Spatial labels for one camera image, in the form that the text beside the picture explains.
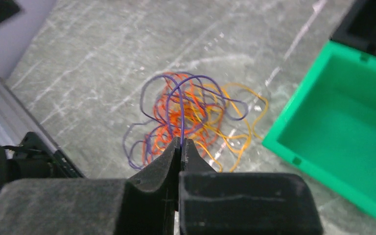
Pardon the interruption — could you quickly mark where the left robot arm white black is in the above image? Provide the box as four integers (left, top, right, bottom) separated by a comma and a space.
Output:
0, 132, 84, 190

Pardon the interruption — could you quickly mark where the green plastic bin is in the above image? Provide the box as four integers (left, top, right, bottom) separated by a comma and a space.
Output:
262, 41, 376, 218

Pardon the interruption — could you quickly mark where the black plastic bin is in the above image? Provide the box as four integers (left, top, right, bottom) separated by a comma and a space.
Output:
330, 0, 376, 56

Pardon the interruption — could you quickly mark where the aluminium rail frame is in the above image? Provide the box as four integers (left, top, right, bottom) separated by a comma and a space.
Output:
0, 78, 59, 153

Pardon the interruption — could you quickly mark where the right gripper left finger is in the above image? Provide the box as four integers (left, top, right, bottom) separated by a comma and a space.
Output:
0, 138, 181, 235

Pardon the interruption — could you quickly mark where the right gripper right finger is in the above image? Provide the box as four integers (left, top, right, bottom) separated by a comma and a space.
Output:
179, 139, 324, 235

